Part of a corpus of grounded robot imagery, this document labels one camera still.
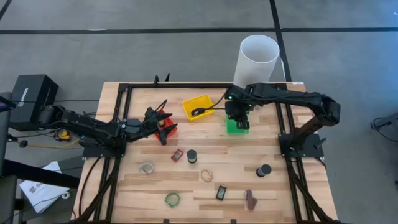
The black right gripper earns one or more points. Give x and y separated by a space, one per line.
237 110

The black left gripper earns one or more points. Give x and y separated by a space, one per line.
150 121

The black-capped yellow sand hourglass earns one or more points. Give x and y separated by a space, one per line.
191 154
161 123

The small red digital clock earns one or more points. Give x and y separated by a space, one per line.
177 155

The black-capped purple sand hourglass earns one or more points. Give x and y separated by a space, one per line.
264 170

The silver white-faced wristwatch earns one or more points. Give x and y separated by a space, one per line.
142 170

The green ribbed bowl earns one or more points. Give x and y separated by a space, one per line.
173 193

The small black digital clock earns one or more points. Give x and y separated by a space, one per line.
221 193

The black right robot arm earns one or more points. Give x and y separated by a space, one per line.
295 96

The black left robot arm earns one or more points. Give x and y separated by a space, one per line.
93 129

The red plastic basket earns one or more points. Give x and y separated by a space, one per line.
171 132

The green plastic basket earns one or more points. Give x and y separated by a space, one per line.
231 129

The yellow plastic basket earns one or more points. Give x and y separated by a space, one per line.
189 104

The white shade wooden base lamp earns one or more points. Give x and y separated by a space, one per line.
258 59

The black computer case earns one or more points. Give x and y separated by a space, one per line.
31 96

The black stand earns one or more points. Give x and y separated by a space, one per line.
37 174

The white printed paper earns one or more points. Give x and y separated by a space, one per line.
40 193

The black caster wheel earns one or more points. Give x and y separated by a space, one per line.
23 143

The black aluminium rig frame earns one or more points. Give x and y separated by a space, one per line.
122 102

